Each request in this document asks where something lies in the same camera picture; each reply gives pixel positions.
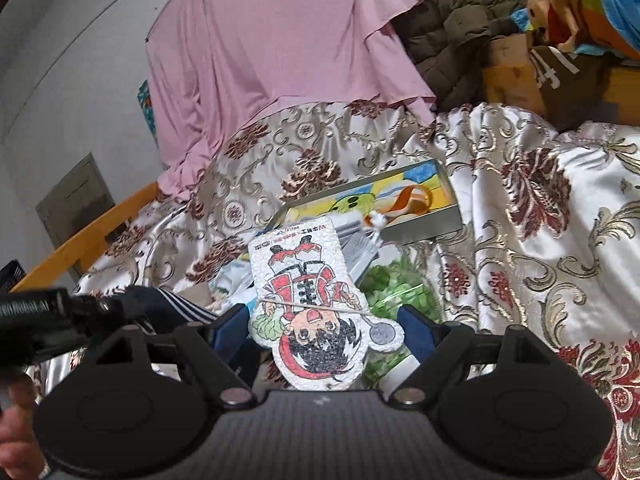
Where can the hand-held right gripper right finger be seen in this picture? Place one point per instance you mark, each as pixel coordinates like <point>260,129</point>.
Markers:
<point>417,331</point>

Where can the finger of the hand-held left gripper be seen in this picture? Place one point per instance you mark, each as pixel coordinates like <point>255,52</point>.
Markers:
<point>107,307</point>

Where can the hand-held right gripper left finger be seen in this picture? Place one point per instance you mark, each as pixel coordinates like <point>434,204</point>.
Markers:
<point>227,336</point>

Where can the navy garment with white stripes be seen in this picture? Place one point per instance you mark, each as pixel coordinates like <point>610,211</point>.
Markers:
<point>185,310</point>

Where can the cartoon figure foam board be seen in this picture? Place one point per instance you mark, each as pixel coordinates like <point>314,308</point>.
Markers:
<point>310,300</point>

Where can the grey face mask bundle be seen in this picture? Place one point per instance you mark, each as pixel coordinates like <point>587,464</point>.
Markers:
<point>360,250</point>

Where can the cartoon print tin box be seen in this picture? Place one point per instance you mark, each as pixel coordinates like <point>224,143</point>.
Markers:
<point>430,220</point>

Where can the person's left hand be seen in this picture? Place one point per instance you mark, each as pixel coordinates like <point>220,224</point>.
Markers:
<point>17,425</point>

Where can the clear bag of green pieces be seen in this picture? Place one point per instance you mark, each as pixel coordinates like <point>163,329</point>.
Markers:
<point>395,285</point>

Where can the white cloth with blue print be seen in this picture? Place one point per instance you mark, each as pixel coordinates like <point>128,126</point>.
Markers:
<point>232,282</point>

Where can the black plastic crate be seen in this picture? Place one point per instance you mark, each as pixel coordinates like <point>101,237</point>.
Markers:
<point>11,276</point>

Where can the floral satin blanket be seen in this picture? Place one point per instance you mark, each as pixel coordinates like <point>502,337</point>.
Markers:
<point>525,210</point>

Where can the pink hanging sheet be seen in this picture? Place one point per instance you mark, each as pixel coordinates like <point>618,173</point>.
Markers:
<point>280,45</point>

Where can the brown quilted jacket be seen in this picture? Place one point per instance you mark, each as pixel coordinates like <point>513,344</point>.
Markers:
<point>460,20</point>

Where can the colourful printed cloth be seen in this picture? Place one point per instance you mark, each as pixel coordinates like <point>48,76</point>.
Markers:
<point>585,5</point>

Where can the wooden bed rail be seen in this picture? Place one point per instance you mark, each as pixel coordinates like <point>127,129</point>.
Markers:
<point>85,240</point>

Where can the grey wall panel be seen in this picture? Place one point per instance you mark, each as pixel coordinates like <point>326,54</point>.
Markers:
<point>75,197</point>

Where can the colourful wall poster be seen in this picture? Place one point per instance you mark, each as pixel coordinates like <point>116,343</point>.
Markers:
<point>147,110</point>

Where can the wooden bed frame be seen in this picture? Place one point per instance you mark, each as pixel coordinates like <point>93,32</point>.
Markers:
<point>510,85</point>

